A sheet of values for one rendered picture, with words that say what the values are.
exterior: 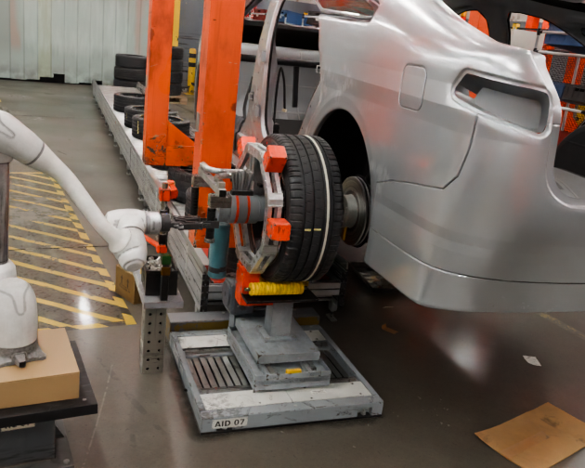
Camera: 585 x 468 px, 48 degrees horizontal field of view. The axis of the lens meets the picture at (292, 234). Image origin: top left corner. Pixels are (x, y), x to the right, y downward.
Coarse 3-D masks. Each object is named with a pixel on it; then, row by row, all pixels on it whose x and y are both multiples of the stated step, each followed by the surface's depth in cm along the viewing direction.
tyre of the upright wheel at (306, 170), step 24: (264, 144) 295; (288, 144) 274; (312, 144) 279; (288, 168) 266; (312, 168) 268; (336, 168) 272; (288, 192) 265; (312, 192) 265; (336, 192) 268; (288, 216) 265; (312, 216) 265; (336, 216) 268; (288, 240) 266; (312, 240) 268; (336, 240) 272; (288, 264) 272; (312, 264) 276
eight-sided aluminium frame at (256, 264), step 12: (252, 144) 288; (240, 156) 300; (240, 168) 303; (264, 180) 268; (276, 180) 267; (276, 192) 268; (276, 204) 264; (264, 216) 268; (276, 216) 266; (264, 228) 268; (264, 240) 268; (276, 240) 269; (240, 252) 302; (252, 252) 303; (264, 252) 269; (276, 252) 270; (252, 264) 283; (264, 264) 281
